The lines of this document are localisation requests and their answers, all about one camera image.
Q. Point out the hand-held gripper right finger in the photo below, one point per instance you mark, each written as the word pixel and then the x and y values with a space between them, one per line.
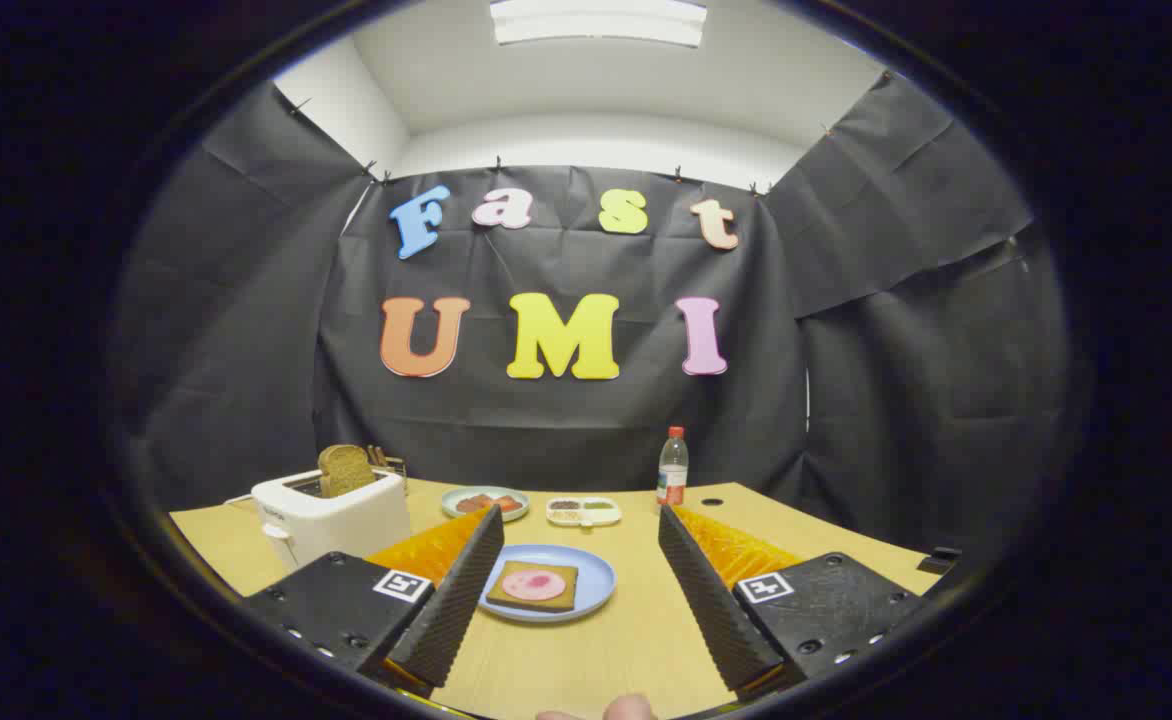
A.
pixel 716 610

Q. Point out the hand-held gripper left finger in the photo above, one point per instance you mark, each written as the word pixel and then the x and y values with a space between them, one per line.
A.
pixel 451 610

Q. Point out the brown toast slice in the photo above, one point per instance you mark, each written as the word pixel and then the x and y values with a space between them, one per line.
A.
pixel 346 470

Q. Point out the pink ham slice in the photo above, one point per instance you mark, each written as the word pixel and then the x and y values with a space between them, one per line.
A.
pixel 534 585

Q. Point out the square bread slice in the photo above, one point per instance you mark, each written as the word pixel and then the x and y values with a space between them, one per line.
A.
pixel 546 606

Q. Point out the pale green plate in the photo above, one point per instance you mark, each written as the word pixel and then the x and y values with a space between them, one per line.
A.
pixel 452 503

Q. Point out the brown meat patty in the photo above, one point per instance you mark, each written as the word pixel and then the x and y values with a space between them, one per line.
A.
pixel 472 503

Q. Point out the red tomato slice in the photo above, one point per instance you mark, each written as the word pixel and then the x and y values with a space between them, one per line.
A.
pixel 506 503

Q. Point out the blue plate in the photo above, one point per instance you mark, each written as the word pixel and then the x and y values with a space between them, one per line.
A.
pixel 596 580

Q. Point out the white toaster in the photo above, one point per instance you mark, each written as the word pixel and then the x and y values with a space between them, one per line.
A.
pixel 336 520

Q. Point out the clear water bottle red label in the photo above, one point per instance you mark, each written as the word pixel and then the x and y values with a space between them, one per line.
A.
pixel 673 470

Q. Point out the white divided condiment dish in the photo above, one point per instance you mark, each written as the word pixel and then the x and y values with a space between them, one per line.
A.
pixel 583 512

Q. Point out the black backdrop cloth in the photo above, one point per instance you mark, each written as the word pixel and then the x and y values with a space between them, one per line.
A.
pixel 566 430

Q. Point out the small black object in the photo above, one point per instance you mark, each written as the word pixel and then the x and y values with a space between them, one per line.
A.
pixel 939 562

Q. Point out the ceiling light panel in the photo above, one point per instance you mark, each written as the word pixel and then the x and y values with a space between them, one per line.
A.
pixel 596 25

